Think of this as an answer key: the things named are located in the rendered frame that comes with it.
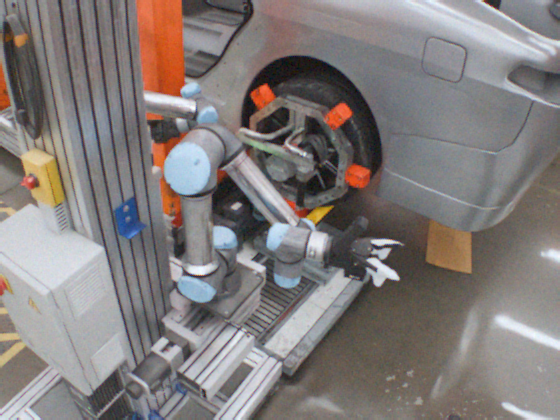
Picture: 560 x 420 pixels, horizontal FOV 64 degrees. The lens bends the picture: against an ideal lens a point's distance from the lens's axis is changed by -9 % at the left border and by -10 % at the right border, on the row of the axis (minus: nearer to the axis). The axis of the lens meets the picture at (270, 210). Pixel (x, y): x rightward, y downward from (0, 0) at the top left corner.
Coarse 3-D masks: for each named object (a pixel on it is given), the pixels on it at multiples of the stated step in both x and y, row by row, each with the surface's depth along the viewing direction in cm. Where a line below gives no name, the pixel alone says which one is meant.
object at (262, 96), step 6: (258, 90) 225; (264, 90) 227; (270, 90) 229; (252, 96) 228; (258, 96) 226; (264, 96) 225; (270, 96) 228; (258, 102) 228; (264, 102) 226; (270, 102) 227
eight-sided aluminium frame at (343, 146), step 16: (288, 96) 221; (256, 112) 232; (304, 112) 215; (320, 112) 210; (256, 128) 238; (336, 128) 215; (336, 144) 214; (256, 160) 249; (352, 160) 220; (288, 192) 247; (336, 192) 227
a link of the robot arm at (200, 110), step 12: (156, 96) 162; (168, 96) 165; (156, 108) 163; (168, 108) 165; (180, 108) 167; (192, 108) 170; (204, 108) 171; (192, 120) 174; (204, 120) 172; (216, 120) 175
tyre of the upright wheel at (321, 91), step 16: (288, 80) 230; (304, 80) 223; (320, 80) 222; (336, 80) 224; (304, 96) 221; (320, 96) 216; (336, 96) 215; (352, 96) 220; (352, 112) 214; (368, 112) 222; (352, 128) 214; (368, 128) 219; (352, 144) 219; (368, 144) 219; (368, 160) 221; (352, 192) 233
